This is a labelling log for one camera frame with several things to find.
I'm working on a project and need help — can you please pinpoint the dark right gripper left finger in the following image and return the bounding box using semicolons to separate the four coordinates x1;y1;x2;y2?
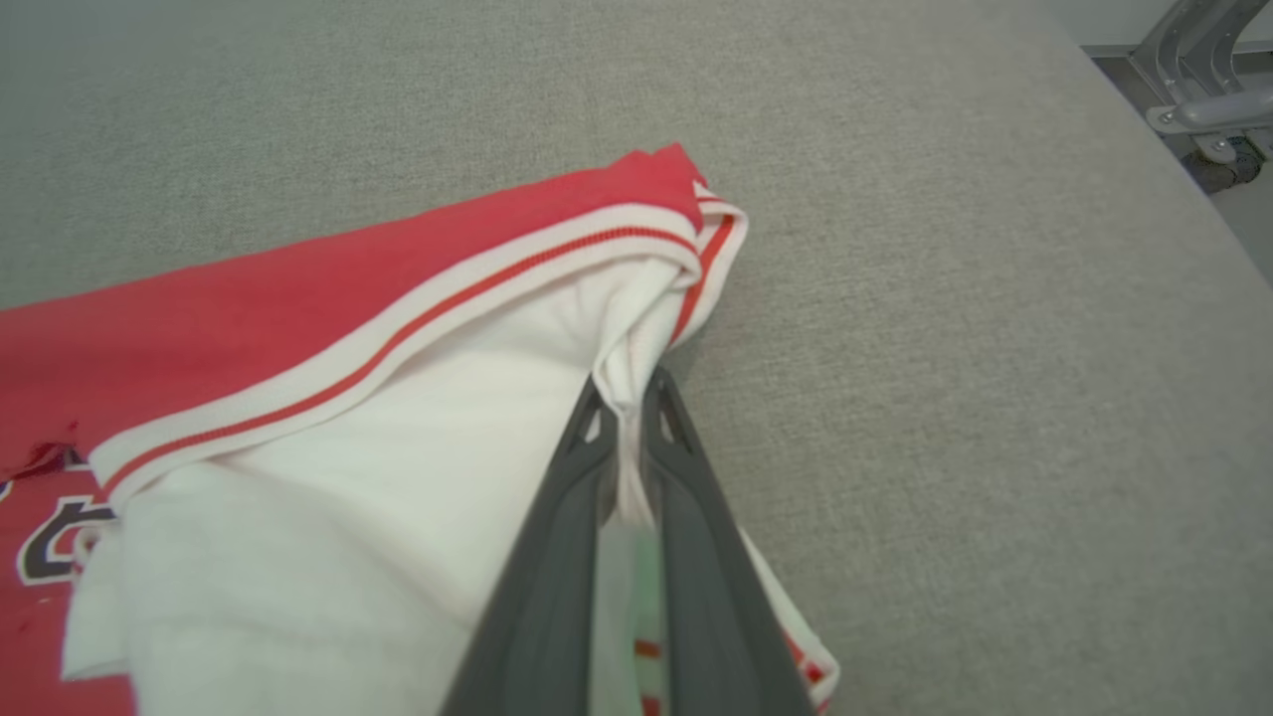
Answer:
438;373;623;716

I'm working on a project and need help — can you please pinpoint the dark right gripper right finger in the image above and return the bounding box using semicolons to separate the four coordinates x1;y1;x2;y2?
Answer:
641;366;817;716

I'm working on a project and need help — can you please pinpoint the red jersey with lettering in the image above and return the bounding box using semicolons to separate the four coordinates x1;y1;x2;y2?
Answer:
0;142;841;716

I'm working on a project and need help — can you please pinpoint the black caster wheel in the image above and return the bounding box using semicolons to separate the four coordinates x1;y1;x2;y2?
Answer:
1183;134;1266;195

